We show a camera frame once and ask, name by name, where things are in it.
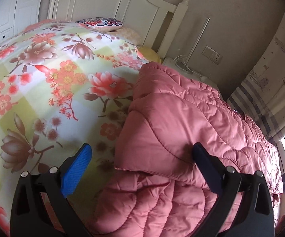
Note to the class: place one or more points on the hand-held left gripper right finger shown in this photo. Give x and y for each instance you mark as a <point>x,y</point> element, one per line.
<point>206,169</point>

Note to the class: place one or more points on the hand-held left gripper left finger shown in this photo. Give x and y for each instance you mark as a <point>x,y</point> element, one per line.
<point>76,170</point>

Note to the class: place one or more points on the pink quilted comforter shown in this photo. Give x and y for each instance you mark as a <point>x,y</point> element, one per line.
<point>172,118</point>

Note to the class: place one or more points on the floral blanket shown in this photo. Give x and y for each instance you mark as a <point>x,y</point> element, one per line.
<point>46,79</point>

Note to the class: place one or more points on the printed curtain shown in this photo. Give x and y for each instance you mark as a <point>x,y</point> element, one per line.
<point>276,79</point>

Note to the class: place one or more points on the white nightstand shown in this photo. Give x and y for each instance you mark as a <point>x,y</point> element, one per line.
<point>169,61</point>

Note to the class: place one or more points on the yellow pillow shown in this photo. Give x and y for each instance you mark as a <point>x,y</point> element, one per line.
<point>150,53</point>

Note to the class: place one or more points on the white pole lamp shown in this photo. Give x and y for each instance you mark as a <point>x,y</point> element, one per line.
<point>198,37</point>

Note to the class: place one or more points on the peach pillow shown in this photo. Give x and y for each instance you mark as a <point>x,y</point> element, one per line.
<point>128,36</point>

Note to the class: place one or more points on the patterned pillow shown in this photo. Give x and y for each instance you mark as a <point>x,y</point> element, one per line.
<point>103,23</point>

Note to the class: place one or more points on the white bed headboard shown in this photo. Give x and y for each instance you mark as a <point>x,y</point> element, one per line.
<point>103,0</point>

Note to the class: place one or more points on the white wardrobe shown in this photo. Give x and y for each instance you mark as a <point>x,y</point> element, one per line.
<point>9,9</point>

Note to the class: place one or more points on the wall socket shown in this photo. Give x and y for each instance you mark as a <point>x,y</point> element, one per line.
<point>211,54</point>

